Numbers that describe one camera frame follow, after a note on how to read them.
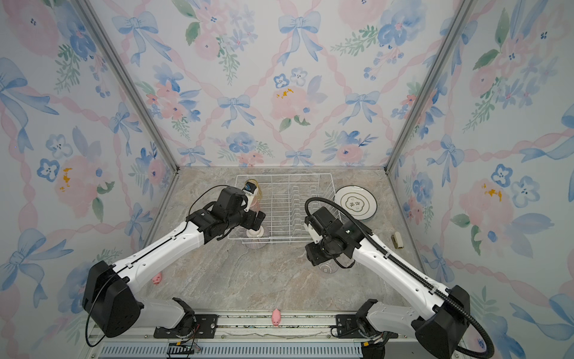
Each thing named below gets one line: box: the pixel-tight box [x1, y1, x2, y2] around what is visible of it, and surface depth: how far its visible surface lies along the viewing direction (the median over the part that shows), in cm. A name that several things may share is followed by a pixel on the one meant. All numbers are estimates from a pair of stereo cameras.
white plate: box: [333, 184, 378, 221], surface depth 106 cm
